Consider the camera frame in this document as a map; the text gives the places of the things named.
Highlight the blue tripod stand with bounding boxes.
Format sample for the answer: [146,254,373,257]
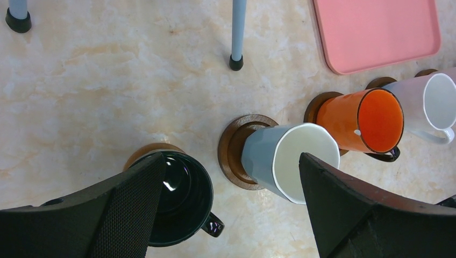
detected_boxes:
[5,0,247,71]

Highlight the dark wooden coaster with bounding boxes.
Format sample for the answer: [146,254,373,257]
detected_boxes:
[366,76,397,89]
[415,69,438,77]
[218,114,278,190]
[303,91,361,156]

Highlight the light blue mug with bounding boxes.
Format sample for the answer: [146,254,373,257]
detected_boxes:
[241,123,340,205]

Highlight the orange glass mug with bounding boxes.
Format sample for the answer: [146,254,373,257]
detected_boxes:
[315,88,404,162]

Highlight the pink tray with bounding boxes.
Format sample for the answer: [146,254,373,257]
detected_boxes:
[313,1,441,75]

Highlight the dark green mug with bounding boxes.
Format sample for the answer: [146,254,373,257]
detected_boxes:
[148,149,225,247]

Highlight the white mug front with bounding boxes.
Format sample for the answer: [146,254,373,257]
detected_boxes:
[383,73,455,145]

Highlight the light wooden coaster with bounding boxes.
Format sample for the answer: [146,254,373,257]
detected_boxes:
[123,142,184,171]

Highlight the white mug dark rim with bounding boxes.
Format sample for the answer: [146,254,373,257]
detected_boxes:
[434,67,456,83]

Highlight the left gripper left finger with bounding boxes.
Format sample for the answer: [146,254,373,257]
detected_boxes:
[1,153,166,257]

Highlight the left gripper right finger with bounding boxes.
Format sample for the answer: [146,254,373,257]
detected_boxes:
[299,153,455,257]

